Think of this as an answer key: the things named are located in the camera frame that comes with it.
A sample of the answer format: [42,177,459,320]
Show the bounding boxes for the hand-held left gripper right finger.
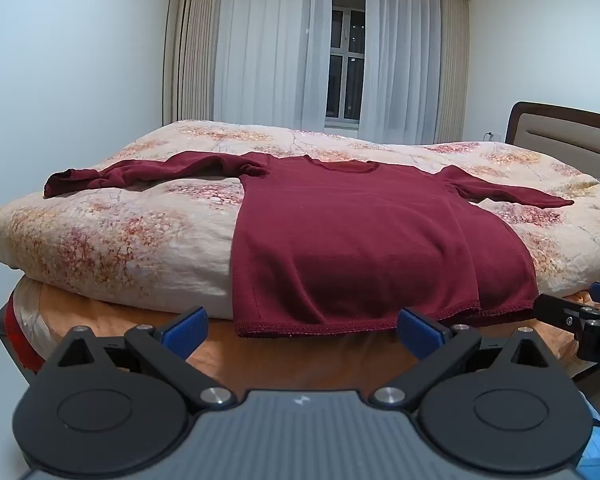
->
[369,307,563,408]

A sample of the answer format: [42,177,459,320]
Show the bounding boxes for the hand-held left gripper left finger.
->
[40,306,238,408]

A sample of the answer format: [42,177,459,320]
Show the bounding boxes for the burgundy long-sleeved shirt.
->
[43,152,575,338]

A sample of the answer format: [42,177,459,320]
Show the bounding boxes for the person's blue striped clothing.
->
[577,390,600,480]

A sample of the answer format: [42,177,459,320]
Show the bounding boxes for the floral duvet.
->
[0,119,600,321]

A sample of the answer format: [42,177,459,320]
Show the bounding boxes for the brown padded headboard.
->
[504,101,600,152]

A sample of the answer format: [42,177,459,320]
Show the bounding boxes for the beige curtain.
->
[434,0,471,145]
[161,0,221,125]

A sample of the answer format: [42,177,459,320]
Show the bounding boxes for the white sheer curtain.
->
[212,0,333,133]
[357,0,443,146]

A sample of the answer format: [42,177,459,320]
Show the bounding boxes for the window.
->
[325,0,367,123]

